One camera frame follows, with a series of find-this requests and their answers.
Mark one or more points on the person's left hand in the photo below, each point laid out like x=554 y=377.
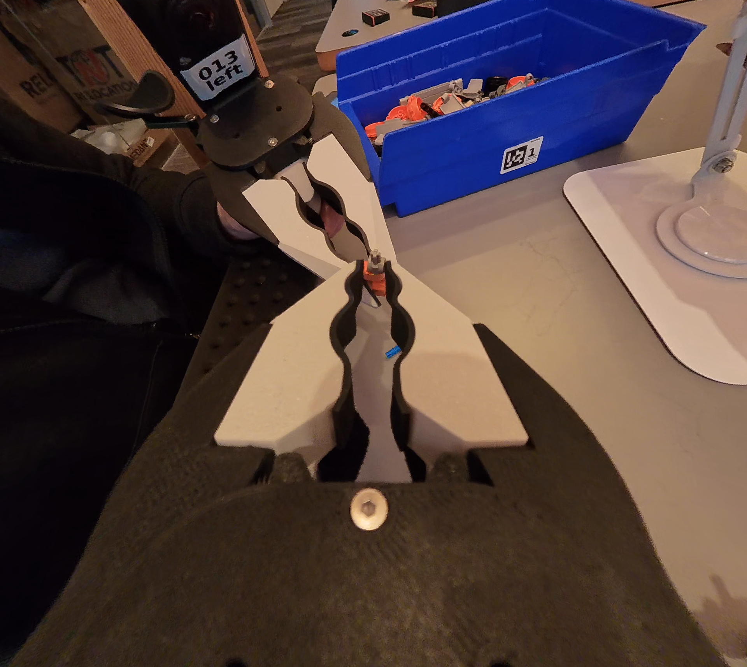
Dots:
x=233 y=226

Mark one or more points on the white book stand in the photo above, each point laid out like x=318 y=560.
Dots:
x=642 y=246

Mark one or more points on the black chair armrest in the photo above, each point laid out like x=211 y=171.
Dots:
x=146 y=95

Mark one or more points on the black perforated pad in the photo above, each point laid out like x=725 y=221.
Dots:
x=251 y=299

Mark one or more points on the small grey connector piece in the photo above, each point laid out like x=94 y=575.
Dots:
x=375 y=258

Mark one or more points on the person's left forearm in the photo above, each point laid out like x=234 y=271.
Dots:
x=187 y=206

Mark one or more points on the blue plastic bin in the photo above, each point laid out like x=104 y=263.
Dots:
x=583 y=95

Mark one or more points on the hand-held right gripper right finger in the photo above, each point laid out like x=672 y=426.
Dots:
x=461 y=387

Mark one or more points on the small black device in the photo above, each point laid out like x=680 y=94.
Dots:
x=375 y=17
x=424 y=8

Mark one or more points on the small orange wedge piece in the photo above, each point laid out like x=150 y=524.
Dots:
x=373 y=277

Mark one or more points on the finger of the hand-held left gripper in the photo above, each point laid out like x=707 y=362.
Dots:
x=286 y=217
x=356 y=194

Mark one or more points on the white packaging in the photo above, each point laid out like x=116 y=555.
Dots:
x=111 y=139

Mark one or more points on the printed cardboard box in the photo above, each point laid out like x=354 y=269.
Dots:
x=76 y=71

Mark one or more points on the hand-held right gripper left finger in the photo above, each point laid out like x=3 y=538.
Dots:
x=274 y=387

